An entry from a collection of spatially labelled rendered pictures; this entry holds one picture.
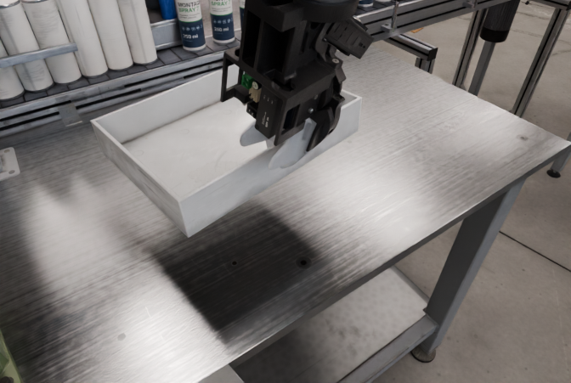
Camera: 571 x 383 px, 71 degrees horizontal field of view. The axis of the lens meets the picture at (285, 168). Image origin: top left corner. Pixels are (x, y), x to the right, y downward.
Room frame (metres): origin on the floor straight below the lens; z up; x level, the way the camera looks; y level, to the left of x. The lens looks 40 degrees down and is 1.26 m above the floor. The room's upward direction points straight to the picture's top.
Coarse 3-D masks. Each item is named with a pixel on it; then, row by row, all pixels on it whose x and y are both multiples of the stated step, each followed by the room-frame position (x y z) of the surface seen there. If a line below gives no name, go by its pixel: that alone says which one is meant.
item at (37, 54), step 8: (48, 48) 0.68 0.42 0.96; (56, 48) 0.69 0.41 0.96; (64, 48) 0.69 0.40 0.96; (72, 48) 0.70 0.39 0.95; (8, 56) 0.65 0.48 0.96; (16, 56) 0.65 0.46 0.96; (24, 56) 0.66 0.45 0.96; (32, 56) 0.66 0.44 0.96; (40, 56) 0.67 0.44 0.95; (48, 56) 0.68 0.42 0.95; (0, 64) 0.64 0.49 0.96; (8, 64) 0.64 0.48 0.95; (16, 64) 0.65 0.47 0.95
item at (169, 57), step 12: (240, 36) 0.94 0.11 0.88; (168, 48) 0.87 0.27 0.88; (180, 48) 0.87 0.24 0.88; (216, 48) 0.87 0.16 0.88; (228, 48) 0.88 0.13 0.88; (168, 60) 0.81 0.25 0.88; (180, 60) 0.81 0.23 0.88; (108, 72) 0.75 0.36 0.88; (120, 72) 0.75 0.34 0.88; (132, 72) 0.75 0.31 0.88; (72, 84) 0.70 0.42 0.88; (84, 84) 0.70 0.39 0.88; (24, 96) 0.66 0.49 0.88; (36, 96) 0.66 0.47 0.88; (48, 96) 0.66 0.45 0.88; (0, 108) 0.62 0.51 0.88
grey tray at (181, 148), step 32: (160, 96) 0.47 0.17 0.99; (192, 96) 0.50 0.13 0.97; (352, 96) 0.45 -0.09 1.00; (96, 128) 0.40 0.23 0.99; (128, 128) 0.43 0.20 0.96; (160, 128) 0.46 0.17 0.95; (192, 128) 0.45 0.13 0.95; (224, 128) 0.45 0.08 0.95; (352, 128) 0.44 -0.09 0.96; (128, 160) 0.34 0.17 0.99; (160, 160) 0.38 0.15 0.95; (192, 160) 0.38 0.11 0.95; (224, 160) 0.38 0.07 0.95; (256, 160) 0.33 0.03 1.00; (160, 192) 0.29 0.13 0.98; (192, 192) 0.27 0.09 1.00; (224, 192) 0.29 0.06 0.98; (256, 192) 0.32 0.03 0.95; (192, 224) 0.27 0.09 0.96
